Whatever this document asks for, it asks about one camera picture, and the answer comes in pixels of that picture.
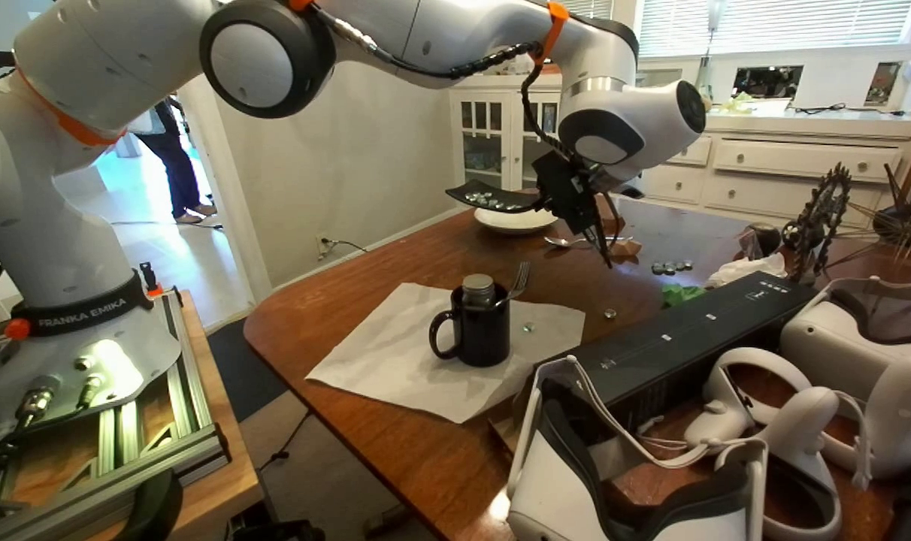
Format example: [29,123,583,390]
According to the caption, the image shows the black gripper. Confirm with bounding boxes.
[530,147,609,238]

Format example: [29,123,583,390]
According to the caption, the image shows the white shallow bowl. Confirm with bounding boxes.
[471,206,563,238]

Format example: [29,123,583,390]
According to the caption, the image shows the white glass-door cabinet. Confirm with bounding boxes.
[448,84,578,208]

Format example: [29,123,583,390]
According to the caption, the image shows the black mug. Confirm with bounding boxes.
[427,274,514,369]

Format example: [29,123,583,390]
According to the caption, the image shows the green packet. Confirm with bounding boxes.
[660,282,708,310]

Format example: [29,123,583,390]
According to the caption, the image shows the long black box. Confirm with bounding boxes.
[540,271,822,415]

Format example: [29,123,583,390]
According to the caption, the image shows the white crumpled tissue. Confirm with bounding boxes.
[706,249,793,295]

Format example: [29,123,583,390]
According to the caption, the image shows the white window blind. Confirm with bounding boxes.
[725,0,911,54]
[641,0,706,58]

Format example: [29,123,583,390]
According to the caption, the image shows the white paper sheet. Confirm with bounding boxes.
[304,280,590,426]

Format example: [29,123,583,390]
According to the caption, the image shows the white drawer dresser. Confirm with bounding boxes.
[630,105,911,229]

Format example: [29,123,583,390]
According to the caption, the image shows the dark rectangular panel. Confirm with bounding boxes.
[730,63,810,101]

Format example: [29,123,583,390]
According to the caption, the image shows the black sprocket ornament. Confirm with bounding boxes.
[779,164,857,286]

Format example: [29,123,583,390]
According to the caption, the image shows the white VR headset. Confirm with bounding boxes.
[509,359,767,541]
[779,276,911,403]

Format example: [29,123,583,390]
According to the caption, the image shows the white VR controller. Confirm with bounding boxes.
[686,345,847,541]

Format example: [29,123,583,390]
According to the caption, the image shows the person in blue jeans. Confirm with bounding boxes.
[120,93,219,229]

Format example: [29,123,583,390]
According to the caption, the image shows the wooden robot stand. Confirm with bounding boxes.
[164,293,267,541]

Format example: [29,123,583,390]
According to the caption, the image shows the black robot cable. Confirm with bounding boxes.
[518,0,578,161]

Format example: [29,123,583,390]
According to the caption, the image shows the dark upright frame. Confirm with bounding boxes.
[862,58,905,112]

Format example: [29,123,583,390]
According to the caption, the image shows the aluminium base frame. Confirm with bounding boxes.
[0,286,229,541]

